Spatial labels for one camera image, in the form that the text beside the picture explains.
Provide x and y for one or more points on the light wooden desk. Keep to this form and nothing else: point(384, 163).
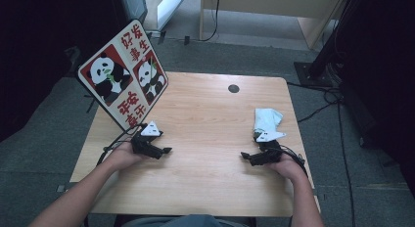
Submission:
point(261, 3)

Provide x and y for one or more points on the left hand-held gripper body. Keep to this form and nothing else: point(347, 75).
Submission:
point(143, 144)

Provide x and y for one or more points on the person's right hand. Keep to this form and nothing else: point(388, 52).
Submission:
point(288, 168)

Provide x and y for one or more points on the black round table grommet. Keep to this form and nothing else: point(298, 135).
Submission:
point(233, 88)

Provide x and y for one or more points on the panda sign board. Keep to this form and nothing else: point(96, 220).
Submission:
point(107, 73)

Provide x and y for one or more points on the light blue cleaning cloth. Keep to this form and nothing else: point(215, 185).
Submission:
point(266, 117)

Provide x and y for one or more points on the person's left hand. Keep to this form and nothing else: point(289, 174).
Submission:
point(124, 157)

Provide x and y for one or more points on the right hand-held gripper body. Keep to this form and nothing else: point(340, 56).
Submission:
point(272, 155)

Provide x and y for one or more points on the black metal stand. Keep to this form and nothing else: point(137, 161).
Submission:
point(326, 51)

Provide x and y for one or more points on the person's grey-blue trousers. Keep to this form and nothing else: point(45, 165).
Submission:
point(186, 221)

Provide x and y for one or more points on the white panel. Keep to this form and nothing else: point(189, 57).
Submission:
point(171, 7)

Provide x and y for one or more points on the dark monitor cabinet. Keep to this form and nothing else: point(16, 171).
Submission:
point(133, 7)

